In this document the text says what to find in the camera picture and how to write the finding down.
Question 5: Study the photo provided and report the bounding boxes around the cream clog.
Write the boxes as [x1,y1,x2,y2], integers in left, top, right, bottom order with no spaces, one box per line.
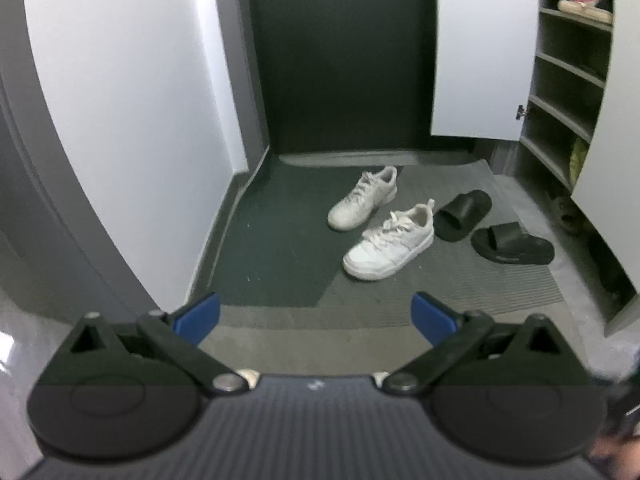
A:
[371,372,390,389]
[235,368,260,390]

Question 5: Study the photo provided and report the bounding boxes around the person's hand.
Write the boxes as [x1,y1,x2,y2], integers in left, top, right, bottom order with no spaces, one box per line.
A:
[587,378,640,476]

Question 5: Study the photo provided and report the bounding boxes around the black slide sandal back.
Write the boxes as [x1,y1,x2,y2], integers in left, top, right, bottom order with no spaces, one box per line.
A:
[434,190,492,243]

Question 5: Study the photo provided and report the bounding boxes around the black slide sandal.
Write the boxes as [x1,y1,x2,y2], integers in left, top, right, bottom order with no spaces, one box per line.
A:
[434,190,492,243]
[471,222,555,266]

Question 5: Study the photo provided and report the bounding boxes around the black slide sandal front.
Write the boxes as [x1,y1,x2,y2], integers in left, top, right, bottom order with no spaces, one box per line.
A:
[471,222,555,266]

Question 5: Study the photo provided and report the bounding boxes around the dark green floor mat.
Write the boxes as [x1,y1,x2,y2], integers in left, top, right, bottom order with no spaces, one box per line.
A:
[208,157,367,308]

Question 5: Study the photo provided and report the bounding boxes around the dark shoe under cabinet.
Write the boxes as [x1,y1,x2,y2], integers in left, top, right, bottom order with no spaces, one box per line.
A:
[550,195,585,235]

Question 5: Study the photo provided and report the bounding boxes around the right white cabinet door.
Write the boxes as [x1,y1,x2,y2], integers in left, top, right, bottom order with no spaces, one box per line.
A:
[573,0,640,287]

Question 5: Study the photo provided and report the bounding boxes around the white cabinet door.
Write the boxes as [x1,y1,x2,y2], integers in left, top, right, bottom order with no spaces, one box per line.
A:
[573,0,640,287]
[431,0,539,141]

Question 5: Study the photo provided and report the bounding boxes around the yellow-green shoe on shelf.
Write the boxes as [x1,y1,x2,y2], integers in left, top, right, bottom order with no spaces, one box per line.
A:
[570,138,589,186]

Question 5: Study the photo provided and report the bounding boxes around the dark entrance door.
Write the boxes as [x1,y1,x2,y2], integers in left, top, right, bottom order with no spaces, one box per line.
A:
[250,0,437,154]

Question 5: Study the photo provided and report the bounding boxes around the left white cabinet door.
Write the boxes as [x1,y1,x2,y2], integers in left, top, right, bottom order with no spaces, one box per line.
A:
[431,0,539,141]

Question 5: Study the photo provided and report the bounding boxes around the grey shoe cabinet shelves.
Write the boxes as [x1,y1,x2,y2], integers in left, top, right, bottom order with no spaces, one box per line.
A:
[518,0,613,194]

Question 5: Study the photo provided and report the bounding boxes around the pink white sneaker on shelf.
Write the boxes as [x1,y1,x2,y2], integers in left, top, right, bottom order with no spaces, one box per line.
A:
[558,0,613,25]

